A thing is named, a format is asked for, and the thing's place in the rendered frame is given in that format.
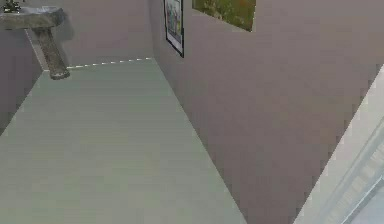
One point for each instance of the white room door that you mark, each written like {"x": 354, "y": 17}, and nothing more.
{"x": 356, "y": 166}

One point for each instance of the window with green view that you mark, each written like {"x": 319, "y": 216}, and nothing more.
{"x": 230, "y": 11}

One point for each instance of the dark sink faucet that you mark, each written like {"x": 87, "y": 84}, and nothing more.
{"x": 11, "y": 6}

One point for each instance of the grey stone pedestal sink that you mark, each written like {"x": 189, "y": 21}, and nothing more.
{"x": 43, "y": 33}

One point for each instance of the black framed wall picture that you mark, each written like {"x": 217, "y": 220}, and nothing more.
{"x": 174, "y": 23}

